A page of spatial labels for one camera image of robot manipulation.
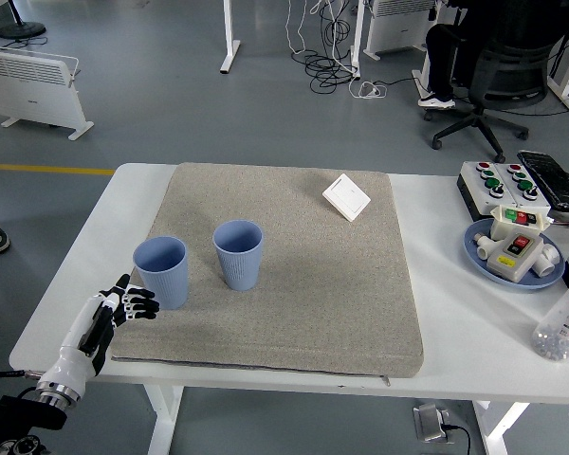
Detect white pipe fitting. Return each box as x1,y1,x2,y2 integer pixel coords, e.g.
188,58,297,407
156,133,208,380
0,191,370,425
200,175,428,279
532,243,563,279
472,233,498,262

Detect grey-brown fabric mat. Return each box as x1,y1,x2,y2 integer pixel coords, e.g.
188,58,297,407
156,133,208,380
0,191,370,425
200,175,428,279
108,162,426,388

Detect white table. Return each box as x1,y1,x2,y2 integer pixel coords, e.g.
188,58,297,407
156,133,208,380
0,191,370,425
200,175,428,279
8,162,569,455

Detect white green-red button switch box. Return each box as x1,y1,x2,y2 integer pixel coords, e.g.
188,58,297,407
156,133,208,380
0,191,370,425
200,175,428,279
489,204,550,243

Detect white desk frame with cables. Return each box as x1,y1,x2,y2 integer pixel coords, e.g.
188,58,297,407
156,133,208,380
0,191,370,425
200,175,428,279
547,0,569,119

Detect blue plate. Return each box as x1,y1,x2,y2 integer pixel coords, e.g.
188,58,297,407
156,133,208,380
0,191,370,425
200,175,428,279
463,218,566,291

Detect black office chair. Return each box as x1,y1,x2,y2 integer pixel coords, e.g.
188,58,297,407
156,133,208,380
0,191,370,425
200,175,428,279
424,35,559,165

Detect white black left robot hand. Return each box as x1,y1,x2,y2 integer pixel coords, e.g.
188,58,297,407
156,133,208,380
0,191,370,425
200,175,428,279
36,273,161,394

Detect white desk leg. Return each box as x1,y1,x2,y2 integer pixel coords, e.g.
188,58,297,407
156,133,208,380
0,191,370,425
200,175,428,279
348,0,366,80
219,0,242,74

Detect clear bottle with red cap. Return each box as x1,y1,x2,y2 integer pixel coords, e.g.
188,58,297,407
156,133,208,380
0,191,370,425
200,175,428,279
530,275,569,363

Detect white panel heater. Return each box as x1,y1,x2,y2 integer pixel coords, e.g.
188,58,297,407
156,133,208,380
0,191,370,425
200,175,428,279
363,0,437,61
0,45,95,141

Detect blue ribbed plastic cup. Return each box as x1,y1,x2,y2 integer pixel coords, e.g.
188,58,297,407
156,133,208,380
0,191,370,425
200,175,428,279
132,236,190,312
211,219,265,292

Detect white push-button control box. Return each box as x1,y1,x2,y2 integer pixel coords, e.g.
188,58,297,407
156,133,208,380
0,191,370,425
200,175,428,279
497,163,552,219
457,160,511,222

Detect grey red rocker switch box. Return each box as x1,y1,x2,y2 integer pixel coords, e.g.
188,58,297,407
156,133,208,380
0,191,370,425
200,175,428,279
486,231,545,284

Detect black pedal cable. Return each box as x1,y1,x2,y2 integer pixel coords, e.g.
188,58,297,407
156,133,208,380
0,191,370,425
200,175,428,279
448,424,473,455

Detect black floor cables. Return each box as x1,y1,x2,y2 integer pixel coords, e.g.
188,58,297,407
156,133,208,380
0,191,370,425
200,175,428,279
305,0,361,94

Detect white charger cord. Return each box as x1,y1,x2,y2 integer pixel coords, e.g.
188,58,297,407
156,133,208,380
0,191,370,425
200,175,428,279
331,42,389,100

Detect black fan stand base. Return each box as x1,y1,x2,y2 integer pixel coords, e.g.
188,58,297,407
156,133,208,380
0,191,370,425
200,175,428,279
0,0,47,40

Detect person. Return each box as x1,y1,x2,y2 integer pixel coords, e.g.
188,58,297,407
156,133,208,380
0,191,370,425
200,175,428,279
416,0,569,109

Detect white wall switch plate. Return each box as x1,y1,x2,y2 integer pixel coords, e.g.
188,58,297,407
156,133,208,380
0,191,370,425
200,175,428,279
321,173,373,223

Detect grey foot pedal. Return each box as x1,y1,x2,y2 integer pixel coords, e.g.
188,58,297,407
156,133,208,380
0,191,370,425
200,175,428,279
412,402,456,446

